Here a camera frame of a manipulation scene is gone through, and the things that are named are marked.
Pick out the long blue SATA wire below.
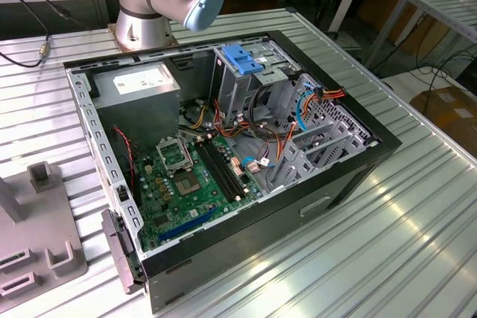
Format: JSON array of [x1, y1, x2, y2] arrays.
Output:
[[295, 81, 320, 133]]

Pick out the orange red disk power wire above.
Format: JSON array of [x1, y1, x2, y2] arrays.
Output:
[[275, 86, 347, 165]]

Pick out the grey metal disk bay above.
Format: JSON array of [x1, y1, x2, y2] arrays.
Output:
[[266, 116, 376, 191]]

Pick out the beige board power socket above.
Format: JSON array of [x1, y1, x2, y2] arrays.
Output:
[[230, 156, 246, 182]]

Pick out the black RAM slot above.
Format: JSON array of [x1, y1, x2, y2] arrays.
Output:
[[198, 139, 240, 202], [195, 139, 236, 204], [206, 136, 248, 196], [203, 138, 244, 199]]

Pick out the grey metal drive cage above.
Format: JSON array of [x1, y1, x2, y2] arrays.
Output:
[[210, 40, 303, 125]]

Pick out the CPU socket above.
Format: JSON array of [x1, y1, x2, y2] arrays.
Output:
[[171, 170, 205, 199]]

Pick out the metal socket cover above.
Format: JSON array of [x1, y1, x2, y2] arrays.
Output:
[[154, 138, 194, 176]]

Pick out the blue plastic drive latch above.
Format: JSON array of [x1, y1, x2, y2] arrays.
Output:
[[220, 44, 265, 77]]

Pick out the green motherboard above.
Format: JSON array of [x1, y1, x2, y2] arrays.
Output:
[[132, 133, 264, 254]]

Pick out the blue expansion slot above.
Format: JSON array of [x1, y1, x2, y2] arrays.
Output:
[[158, 206, 220, 244]]

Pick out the grey power supply unit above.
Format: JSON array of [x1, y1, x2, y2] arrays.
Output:
[[90, 61, 183, 151]]

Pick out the black PC case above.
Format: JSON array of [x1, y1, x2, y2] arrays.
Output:
[[62, 29, 403, 315]]

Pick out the black case fan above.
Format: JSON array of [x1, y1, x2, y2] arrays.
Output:
[[110, 124, 145, 209]]

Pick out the grey plastic case latch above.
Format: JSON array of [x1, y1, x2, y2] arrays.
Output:
[[101, 209, 145, 296]]

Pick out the cardboard box with white label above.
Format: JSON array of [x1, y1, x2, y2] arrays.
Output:
[[409, 85, 477, 140]]

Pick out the grey parts rack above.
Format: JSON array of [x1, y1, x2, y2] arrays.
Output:
[[0, 160, 89, 314]]

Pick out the metal slat side table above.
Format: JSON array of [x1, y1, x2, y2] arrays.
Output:
[[363, 0, 477, 69]]

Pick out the orange red wire harness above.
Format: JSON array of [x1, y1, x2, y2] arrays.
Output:
[[212, 97, 262, 140]]

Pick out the short blue wire white label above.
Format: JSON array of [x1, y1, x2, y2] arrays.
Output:
[[241, 156, 277, 174]]

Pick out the black sleeved wire bundle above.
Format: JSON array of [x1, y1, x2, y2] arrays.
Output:
[[247, 83, 286, 162]]

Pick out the yellow black power wires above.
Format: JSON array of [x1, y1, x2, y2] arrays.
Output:
[[185, 104, 210, 130]]

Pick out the red black twisted fan wire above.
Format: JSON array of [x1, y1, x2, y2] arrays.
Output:
[[111, 127, 136, 188]]

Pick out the black cable with metal plug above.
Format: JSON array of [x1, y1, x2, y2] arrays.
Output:
[[0, 0, 51, 69]]

